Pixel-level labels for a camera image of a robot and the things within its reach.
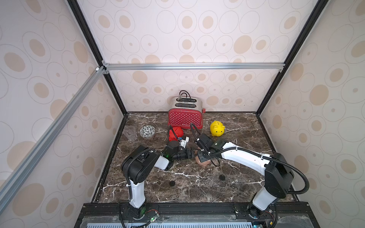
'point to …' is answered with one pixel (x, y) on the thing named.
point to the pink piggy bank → (204, 163)
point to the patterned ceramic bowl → (147, 131)
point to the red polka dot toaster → (185, 110)
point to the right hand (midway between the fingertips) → (207, 154)
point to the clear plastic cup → (130, 133)
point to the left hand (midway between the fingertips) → (202, 153)
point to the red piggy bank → (178, 131)
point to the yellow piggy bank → (217, 128)
